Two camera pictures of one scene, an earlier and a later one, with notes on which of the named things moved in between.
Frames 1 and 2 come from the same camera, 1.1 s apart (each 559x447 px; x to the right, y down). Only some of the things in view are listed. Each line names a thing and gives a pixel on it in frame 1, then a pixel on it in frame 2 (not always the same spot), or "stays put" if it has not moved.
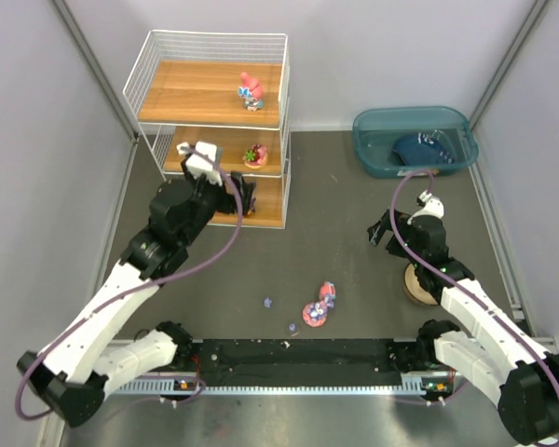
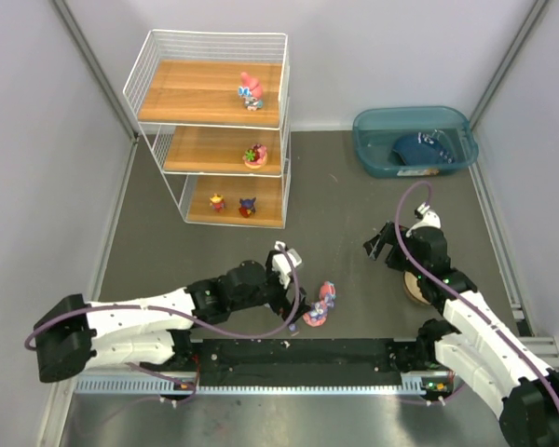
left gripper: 236,194 → 279,299
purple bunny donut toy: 315,314 stays put
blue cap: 423,149 stays put
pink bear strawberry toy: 255,156 stays put
